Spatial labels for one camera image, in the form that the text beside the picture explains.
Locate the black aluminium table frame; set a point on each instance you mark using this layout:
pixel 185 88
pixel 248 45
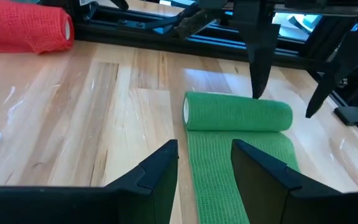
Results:
pixel 166 34

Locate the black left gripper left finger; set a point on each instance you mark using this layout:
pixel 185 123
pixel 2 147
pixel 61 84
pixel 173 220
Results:
pixel 73 205

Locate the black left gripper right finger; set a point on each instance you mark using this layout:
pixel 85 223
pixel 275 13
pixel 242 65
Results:
pixel 291 205

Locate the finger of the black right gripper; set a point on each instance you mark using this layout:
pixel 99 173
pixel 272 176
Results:
pixel 259 46
pixel 350 59

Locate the green elastic bandage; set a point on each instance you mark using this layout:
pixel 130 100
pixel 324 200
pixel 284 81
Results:
pixel 228 124

